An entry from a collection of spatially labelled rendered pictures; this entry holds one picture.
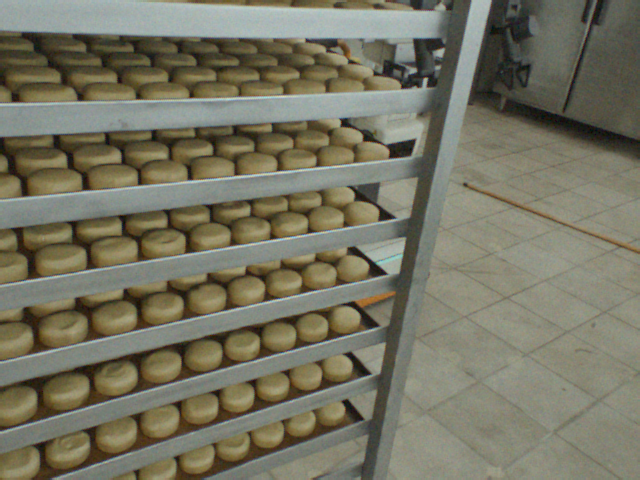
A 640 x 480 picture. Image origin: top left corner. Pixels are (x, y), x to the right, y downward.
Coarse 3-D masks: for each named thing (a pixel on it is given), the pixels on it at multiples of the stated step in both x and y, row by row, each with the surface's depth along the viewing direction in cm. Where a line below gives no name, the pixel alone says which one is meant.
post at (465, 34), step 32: (480, 0) 79; (448, 32) 82; (480, 32) 81; (448, 64) 83; (448, 96) 83; (448, 128) 85; (448, 160) 88; (416, 192) 91; (416, 224) 92; (416, 256) 93; (416, 288) 96; (416, 320) 99; (384, 352) 103; (384, 384) 104; (384, 416) 106; (384, 448) 109
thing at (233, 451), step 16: (304, 416) 109; (320, 416) 110; (336, 416) 110; (256, 432) 104; (272, 432) 105; (288, 432) 107; (304, 432) 107; (320, 432) 109; (208, 448) 100; (224, 448) 101; (240, 448) 101; (256, 448) 104; (272, 448) 105; (160, 464) 97; (176, 464) 100; (192, 464) 98; (208, 464) 99; (224, 464) 101; (240, 464) 101
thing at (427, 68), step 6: (420, 54) 208; (426, 54) 208; (432, 54) 209; (420, 60) 209; (426, 60) 208; (432, 60) 209; (420, 66) 209; (426, 66) 208; (432, 66) 209; (420, 72) 206; (426, 72) 208; (432, 72) 209; (408, 78) 211
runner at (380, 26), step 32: (0, 0) 57; (32, 0) 58; (64, 0) 59; (96, 0) 60; (128, 0) 62; (64, 32) 60; (96, 32) 62; (128, 32) 63; (160, 32) 64; (192, 32) 66; (224, 32) 68; (256, 32) 69; (288, 32) 71; (320, 32) 73; (352, 32) 75; (384, 32) 77; (416, 32) 80
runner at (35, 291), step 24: (264, 240) 82; (288, 240) 84; (312, 240) 86; (336, 240) 88; (360, 240) 90; (120, 264) 73; (144, 264) 75; (168, 264) 76; (192, 264) 78; (216, 264) 80; (240, 264) 81; (0, 288) 68; (24, 288) 69; (48, 288) 70; (72, 288) 71; (96, 288) 73; (120, 288) 74
